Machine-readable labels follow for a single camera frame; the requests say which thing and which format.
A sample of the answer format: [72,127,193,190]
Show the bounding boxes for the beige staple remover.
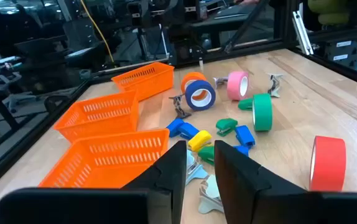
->
[267,73,284,98]

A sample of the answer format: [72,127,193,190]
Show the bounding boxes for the green tape roll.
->
[252,93,273,132]

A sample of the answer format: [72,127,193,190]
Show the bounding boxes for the pink tape roll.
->
[226,70,250,101]

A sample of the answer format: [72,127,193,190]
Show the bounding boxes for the orange tape roll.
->
[180,72,208,101]

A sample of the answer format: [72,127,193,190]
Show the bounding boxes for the orange plastic basket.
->
[53,90,140,143]
[38,129,170,189]
[111,61,175,102]

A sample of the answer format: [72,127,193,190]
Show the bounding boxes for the black cable loop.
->
[44,95,70,114]

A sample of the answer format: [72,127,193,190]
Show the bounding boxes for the black aluminium table frame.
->
[0,0,357,197]

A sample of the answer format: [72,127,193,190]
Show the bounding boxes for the grey office chair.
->
[0,73,38,114]

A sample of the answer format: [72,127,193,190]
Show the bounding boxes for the dark grey desk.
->
[193,2,276,35]

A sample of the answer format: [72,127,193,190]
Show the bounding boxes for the red tape roll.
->
[308,135,347,192]

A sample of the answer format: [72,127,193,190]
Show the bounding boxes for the black box white labels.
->
[321,35,357,68]

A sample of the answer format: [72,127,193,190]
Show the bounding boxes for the silver corner bracket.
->
[292,11,315,56]

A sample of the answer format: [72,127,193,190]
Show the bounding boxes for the green mini stapler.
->
[215,118,239,138]
[238,97,254,111]
[197,145,215,166]

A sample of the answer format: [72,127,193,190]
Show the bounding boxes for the yellow hanging cable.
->
[79,0,116,65]

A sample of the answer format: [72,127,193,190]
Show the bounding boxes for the white hanging cable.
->
[159,24,170,60]

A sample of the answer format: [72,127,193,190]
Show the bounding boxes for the yellow mini stapler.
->
[187,129,213,152]

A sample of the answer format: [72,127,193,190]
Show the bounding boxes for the blue tape roll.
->
[185,80,216,112]

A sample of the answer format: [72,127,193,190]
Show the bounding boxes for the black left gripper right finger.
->
[215,140,357,224]

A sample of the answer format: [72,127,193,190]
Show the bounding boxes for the grey stapler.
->
[198,174,225,215]

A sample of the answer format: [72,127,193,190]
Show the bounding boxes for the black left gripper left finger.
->
[0,140,188,224]

